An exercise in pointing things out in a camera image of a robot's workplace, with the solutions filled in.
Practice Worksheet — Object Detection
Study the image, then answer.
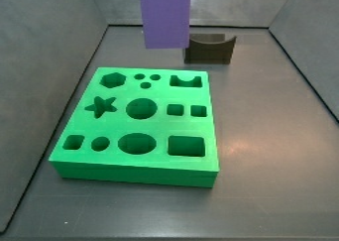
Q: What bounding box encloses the purple flat gripper finger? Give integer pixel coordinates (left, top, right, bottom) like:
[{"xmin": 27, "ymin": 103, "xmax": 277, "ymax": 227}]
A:
[{"xmin": 141, "ymin": 0, "xmax": 191, "ymax": 49}]

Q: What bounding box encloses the dark olive arch block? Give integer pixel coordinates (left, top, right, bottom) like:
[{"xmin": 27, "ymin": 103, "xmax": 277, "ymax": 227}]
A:
[{"xmin": 185, "ymin": 34, "xmax": 238, "ymax": 64}]

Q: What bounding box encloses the green shape sorter board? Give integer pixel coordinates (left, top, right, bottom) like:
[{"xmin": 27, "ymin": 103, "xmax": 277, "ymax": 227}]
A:
[{"xmin": 50, "ymin": 67, "xmax": 221, "ymax": 187}]

